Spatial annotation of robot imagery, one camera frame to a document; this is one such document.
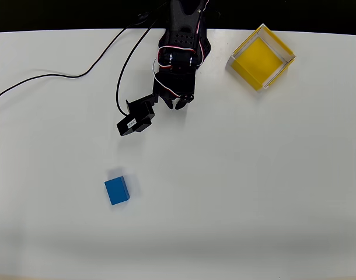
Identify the yellow box with white rim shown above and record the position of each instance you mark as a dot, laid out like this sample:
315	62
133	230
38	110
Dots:
259	58

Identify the blue cube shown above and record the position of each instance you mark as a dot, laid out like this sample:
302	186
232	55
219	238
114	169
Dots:
116	191

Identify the black webcam on gripper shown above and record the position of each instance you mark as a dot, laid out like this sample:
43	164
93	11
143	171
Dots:
135	118

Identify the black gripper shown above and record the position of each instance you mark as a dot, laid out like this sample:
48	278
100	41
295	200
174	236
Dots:
173	94

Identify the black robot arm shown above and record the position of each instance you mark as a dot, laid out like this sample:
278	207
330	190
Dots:
184	26

